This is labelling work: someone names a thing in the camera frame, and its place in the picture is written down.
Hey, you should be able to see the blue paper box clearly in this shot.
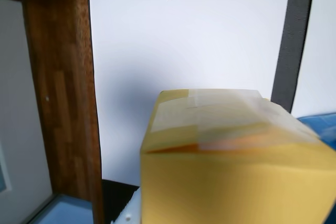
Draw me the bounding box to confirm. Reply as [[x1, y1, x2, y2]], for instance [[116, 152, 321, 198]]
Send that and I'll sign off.
[[296, 112, 336, 151]]

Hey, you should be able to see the white paper sheet marked 2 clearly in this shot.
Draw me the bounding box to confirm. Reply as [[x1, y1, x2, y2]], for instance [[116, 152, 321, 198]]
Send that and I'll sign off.
[[88, 0, 293, 190]]

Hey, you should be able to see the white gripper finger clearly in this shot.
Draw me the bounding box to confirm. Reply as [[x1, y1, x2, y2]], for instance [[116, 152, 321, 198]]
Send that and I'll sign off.
[[111, 187, 142, 224]]

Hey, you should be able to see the black mat with lettering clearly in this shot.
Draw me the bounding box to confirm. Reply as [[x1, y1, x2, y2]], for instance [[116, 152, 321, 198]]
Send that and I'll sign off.
[[89, 0, 316, 224]]

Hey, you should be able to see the yellow paper box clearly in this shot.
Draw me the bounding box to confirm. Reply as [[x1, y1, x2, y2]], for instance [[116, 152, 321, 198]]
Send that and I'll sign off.
[[139, 88, 336, 224]]

